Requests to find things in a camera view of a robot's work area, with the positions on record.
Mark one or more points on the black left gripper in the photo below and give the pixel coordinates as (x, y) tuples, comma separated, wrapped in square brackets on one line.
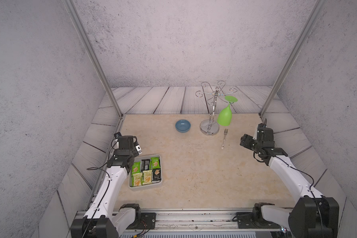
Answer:
[(134, 153)]

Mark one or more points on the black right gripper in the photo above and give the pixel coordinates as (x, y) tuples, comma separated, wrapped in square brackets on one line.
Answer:
[(246, 141)]

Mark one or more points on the white plastic storage box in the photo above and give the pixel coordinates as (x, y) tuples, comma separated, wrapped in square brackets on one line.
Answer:
[(148, 186)]

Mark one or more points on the black cookie packet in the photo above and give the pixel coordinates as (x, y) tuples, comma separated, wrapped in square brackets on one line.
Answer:
[(145, 165), (156, 175)]

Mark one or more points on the green cookie packet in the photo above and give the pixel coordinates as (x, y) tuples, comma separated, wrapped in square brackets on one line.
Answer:
[(136, 168), (154, 163)]

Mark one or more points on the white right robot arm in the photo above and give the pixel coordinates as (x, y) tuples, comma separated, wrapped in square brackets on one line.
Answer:
[(314, 215)]

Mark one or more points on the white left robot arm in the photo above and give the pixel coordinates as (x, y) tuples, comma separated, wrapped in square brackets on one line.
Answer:
[(99, 220)]

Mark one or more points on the green cookie packet in box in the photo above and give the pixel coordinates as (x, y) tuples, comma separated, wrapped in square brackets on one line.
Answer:
[(136, 168)]

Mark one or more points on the yellow-green cookie packet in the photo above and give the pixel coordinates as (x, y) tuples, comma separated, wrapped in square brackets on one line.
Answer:
[(136, 179)]

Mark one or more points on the pale yellow cookie packet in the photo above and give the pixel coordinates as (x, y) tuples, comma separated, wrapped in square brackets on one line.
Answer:
[(147, 177)]

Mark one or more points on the silver fork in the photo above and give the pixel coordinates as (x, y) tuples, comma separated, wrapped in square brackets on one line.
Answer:
[(224, 138)]

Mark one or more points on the green plastic wine glass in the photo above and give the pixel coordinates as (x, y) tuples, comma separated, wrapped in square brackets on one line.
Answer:
[(225, 116)]

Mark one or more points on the chrome wine glass rack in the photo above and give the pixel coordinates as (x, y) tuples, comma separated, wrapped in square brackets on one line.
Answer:
[(210, 127)]

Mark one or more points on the blue ceramic bowl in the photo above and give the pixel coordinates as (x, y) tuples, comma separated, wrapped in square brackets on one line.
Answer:
[(183, 126)]

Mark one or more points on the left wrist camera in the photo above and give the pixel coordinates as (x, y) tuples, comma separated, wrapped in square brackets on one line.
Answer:
[(138, 148)]

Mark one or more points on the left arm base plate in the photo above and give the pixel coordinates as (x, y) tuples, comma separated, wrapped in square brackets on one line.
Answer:
[(146, 221)]

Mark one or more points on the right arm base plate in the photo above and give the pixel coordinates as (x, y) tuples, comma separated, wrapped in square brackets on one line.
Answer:
[(248, 220)]

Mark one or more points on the aluminium frame rail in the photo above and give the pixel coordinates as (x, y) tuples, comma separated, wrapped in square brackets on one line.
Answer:
[(193, 219)]

